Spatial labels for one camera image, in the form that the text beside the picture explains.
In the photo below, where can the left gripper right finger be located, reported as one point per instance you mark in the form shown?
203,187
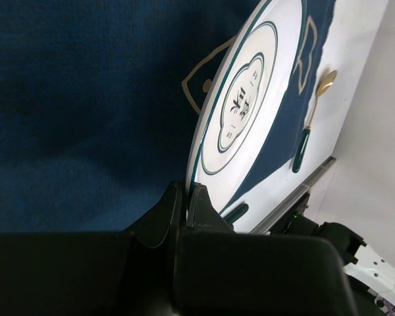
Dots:
220,272

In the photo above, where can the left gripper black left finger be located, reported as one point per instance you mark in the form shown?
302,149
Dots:
127,272

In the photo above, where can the dark blue cloth placemat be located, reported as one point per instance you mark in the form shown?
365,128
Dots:
98,105

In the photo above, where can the white round plate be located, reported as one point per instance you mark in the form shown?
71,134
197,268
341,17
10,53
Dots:
243,99

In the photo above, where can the gold spoon green handle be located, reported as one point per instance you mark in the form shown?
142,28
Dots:
323,85

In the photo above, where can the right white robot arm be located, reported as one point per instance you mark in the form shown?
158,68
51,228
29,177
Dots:
371,277

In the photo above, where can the gold fork green handle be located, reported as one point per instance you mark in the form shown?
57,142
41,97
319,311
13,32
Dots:
236,213

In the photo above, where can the aluminium frame rail front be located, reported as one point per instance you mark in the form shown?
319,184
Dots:
280,210

